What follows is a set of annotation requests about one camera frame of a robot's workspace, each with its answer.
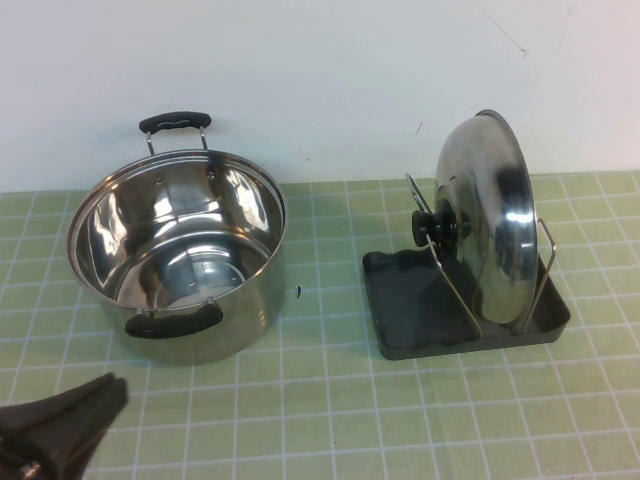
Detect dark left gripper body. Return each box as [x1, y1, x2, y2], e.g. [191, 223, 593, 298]
[0, 424, 56, 480]

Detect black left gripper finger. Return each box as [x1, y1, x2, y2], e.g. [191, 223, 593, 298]
[43, 377, 130, 480]
[0, 372, 116, 437]

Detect stainless steel pot black handles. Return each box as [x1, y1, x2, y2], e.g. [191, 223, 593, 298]
[66, 112, 290, 368]

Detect steel pot lid black knob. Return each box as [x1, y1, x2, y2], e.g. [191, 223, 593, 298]
[410, 108, 534, 330]

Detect green grid pattern table mat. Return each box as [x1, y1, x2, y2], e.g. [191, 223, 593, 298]
[0, 172, 640, 480]

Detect wire lid rack grey tray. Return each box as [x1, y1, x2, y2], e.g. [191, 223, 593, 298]
[360, 172, 573, 362]

